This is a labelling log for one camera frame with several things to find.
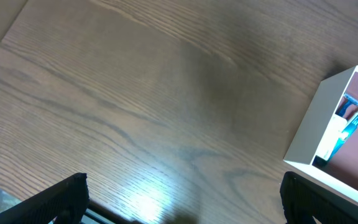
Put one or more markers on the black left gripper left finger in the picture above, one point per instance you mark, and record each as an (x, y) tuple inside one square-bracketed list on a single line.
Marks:
[(64, 202)]

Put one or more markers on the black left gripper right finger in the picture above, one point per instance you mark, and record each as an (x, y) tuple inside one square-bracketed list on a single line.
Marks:
[(306, 202)]

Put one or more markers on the teal toothpaste tube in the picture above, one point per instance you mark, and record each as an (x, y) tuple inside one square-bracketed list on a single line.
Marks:
[(346, 133)]

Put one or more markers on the green and white packet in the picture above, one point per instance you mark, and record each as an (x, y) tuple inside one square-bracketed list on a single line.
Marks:
[(329, 140)]

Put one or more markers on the blue disposable razor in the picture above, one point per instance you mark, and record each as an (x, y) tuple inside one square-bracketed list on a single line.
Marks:
[(349, 100)]

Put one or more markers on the white box with red interior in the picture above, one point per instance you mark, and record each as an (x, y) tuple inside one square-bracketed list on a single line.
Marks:
[(303, 148)]

